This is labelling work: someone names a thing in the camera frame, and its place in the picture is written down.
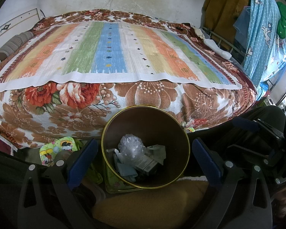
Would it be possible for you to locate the blue face mask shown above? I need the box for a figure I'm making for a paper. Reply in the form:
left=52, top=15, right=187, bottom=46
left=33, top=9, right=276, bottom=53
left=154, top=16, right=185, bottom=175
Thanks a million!
left=116, top=162, right=137, bottom=181

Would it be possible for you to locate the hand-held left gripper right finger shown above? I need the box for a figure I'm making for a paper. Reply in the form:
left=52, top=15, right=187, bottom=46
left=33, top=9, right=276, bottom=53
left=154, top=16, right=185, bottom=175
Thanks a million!
left=192, top=138, right=272, bottom=229

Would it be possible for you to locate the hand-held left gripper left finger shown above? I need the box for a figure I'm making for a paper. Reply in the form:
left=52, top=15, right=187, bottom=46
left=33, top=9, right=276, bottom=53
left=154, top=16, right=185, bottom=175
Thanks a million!
left=17, top=138, right=99, bottom=229

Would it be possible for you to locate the striped woven mat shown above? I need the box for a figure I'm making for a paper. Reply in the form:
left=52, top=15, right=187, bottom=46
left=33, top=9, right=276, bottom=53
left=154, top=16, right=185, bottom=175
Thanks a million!
left=0, top=19, right=242, bottom=93

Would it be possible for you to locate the grey rolled pillow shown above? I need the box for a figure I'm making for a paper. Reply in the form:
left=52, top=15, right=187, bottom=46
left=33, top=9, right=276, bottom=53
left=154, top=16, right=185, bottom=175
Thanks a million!
left=0, top=31, right=35, bottom=64

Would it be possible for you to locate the white cloth strip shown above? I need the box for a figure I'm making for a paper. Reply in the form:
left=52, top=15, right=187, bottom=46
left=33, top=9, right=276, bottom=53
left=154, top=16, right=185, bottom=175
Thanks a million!
left=200, top=29, right=232, bottom=59

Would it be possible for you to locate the brown bin with gold rim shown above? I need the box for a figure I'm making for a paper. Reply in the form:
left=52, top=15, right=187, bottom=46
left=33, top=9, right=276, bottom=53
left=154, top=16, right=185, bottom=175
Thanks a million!
left=101, top=105, right=190, bottom=189

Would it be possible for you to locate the clear plastic bag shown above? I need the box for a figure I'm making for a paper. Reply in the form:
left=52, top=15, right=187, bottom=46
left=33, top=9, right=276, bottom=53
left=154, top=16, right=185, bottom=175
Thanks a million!
left=117, top=134, right=145, bottom=166

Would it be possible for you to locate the white tissue paper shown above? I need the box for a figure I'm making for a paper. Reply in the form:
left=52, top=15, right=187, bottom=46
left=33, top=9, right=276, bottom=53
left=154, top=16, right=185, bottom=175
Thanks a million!
left=146, top=144, right=167, bottom=165

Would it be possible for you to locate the mustard hanging garment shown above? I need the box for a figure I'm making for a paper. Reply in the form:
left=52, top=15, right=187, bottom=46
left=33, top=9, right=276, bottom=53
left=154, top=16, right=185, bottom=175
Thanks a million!
left=202, top=0, right=251, bottom=53

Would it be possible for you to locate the light blue printed cloth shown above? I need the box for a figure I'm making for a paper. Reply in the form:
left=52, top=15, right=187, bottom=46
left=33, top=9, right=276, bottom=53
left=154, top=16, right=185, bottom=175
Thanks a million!
left=241, top=0, right=286, bottom=101

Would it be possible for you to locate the floral brown blanket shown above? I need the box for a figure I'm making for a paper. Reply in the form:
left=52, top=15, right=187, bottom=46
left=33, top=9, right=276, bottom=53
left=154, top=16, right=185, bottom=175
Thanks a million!
left=0, top=9, right=258, bottom=150

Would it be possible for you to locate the metal rack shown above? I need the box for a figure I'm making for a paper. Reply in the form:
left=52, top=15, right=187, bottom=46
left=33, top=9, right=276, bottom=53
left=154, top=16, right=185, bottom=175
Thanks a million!
left=201, top=26, right=243, bottom=64

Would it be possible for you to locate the white bed headboard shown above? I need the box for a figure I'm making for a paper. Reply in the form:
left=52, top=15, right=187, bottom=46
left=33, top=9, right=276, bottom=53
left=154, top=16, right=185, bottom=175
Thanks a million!
left=0, top=8, right=45, bottom=50

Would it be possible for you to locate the white medicine box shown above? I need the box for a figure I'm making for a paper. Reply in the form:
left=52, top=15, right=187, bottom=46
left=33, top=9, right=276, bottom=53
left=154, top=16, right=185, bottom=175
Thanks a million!
left=135, top=157, right=159, bottom=175

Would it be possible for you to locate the green hanging cloth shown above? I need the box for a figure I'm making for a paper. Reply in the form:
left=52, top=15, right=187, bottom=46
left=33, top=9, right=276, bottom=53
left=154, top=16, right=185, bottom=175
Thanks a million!
left=276, top=1, right=286, bottom=39

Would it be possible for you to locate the blue grey garment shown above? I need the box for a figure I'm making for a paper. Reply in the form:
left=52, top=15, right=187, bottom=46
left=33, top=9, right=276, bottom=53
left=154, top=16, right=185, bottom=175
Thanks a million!
left=234, top=6, right=252, bottom=39

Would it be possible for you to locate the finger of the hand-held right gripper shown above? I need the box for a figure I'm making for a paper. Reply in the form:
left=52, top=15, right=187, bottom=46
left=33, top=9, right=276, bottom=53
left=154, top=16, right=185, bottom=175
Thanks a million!
left=230, top=144, right=277, bottom=166
left=232, top=118, right=285, bottom=139

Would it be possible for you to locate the green cartoon printed bag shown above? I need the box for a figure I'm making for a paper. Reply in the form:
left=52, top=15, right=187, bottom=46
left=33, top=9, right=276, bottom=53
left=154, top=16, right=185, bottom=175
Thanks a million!
left=39, top=136, right=143, bottom=194

